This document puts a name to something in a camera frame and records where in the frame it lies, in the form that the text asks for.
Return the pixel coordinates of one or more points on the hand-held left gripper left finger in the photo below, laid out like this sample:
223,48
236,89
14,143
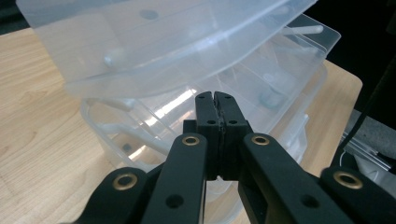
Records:
208,124

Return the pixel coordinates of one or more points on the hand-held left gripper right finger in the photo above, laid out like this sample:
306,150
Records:
232,124

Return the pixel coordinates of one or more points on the clear plastic storage box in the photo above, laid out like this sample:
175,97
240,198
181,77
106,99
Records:
149,56

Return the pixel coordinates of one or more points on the aluminium floor rail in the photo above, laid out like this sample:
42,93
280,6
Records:
367,149

